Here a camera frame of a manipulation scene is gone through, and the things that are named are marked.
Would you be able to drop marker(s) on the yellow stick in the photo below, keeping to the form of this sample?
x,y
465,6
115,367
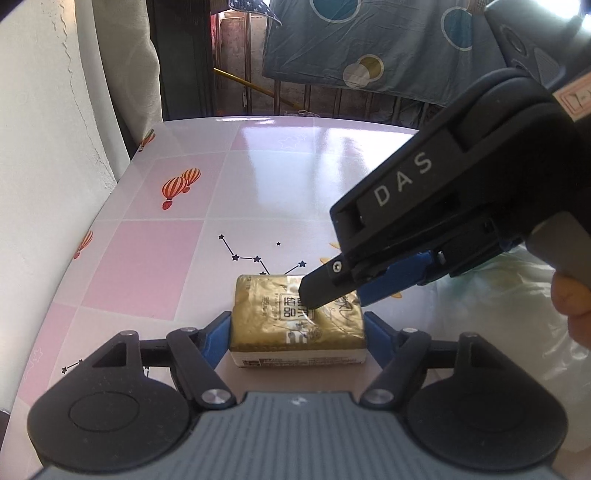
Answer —
x,y
249,85

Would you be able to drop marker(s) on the blue circle-print sheet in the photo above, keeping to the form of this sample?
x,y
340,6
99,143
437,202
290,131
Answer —
x,y
392,46

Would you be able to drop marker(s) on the light blue plastic bag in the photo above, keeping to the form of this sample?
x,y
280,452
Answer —
x,y
508,332

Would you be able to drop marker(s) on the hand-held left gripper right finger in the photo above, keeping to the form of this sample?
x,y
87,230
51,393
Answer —
x,y
376,339

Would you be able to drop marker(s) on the beige curtain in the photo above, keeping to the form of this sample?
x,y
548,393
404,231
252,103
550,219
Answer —
x,y
134,69

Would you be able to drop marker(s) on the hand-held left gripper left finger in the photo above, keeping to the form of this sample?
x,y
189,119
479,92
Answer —
x,y
217,341

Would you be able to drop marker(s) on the gold tissue pack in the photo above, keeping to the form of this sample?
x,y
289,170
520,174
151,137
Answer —
x,y
277,323

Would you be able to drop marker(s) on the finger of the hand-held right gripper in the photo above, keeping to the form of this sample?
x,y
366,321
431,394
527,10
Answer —
x,y
323,286
392,279

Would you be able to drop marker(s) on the dark door frame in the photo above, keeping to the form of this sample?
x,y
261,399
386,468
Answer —
x,y
184,60

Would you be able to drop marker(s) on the blue star-print cloth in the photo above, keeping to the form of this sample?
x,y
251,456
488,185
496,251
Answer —
x,y
258,7

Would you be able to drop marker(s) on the person's right hand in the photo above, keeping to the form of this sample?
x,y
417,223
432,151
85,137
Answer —
x,y
575,304

